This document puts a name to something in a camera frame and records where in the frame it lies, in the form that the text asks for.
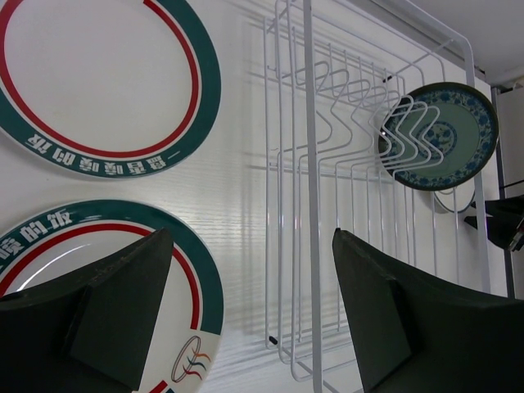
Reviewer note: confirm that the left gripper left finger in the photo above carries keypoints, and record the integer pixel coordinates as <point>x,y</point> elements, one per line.
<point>89,330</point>

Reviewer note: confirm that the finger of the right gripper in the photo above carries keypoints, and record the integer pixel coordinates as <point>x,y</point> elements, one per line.
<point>505,222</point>

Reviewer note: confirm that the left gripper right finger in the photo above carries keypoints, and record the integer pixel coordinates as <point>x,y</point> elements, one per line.
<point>415,332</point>

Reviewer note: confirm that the dark green patterned plate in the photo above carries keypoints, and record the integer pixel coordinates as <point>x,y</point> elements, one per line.
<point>438,136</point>

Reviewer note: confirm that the green red rimmed plate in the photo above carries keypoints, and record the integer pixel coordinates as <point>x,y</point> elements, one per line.
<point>190,321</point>
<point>110,89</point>

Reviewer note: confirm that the white wire dish rack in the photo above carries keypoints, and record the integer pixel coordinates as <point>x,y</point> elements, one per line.
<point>343,131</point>

